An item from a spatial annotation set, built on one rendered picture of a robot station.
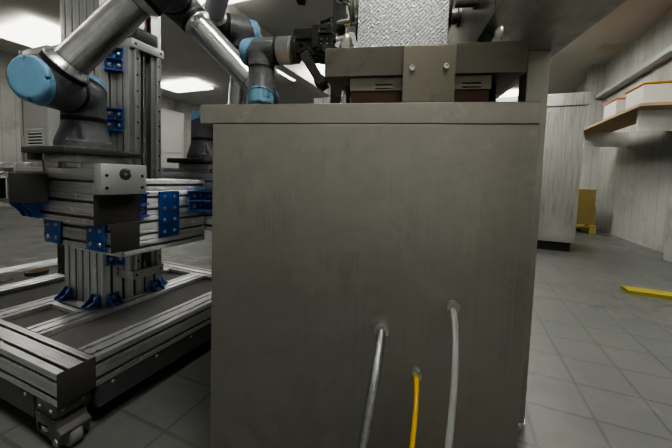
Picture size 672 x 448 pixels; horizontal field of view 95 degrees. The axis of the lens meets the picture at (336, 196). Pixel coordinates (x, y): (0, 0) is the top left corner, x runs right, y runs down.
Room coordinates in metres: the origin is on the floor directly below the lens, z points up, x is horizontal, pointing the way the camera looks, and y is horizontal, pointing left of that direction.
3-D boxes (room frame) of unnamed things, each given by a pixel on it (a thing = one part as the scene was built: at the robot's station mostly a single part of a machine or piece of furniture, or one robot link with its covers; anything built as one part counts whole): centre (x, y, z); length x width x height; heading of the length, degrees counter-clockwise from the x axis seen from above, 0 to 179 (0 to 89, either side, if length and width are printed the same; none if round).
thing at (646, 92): (3.32, -3.32, 1.72); 0.40 x 0.33 x 0.23; 158
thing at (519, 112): (1.85, -0.25, 0.88); 2.52 x 0.66 x 0.04; 170
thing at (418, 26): (0.85, -0.16, 1.11); 0.23 x 0.01 x 0.18; 80
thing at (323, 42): (0.89, 0.07, 1.12); 0.12 x 0.08 x 0.09; 80
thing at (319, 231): (1.84, -0.26, 0.43); 2.52 x 0.64 x 0.86; 170
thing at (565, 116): (4.16, -2.29, 0.89); 1.38 x 1.08 x 1.78; 67
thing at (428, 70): (0.63, -0.18, 0.96); 0.10 x 0.03 x 0.11; 80
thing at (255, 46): (0.91, 0.23, 1.11); 0.11 x 0.08 x 0.09; 80
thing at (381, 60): (0.72, -0.18, 1.00); 0.40 x 0.16 x 0.06; 80
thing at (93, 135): (0.99, 0.81, 0.87); 0.15 x 0.15 x 0.10
